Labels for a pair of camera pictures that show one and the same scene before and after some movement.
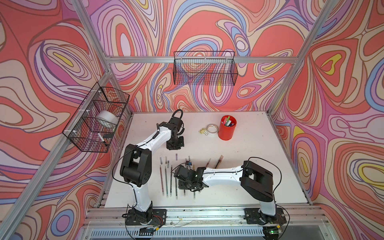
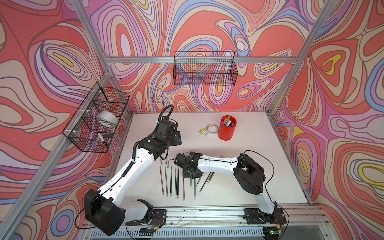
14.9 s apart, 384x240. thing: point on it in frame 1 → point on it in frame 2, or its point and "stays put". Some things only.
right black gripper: x=181 y=186 → x=198 y=175
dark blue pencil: x=171 y=177 stays put
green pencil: x=166 y=186 stays put
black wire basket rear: x=205 y=68 stays put
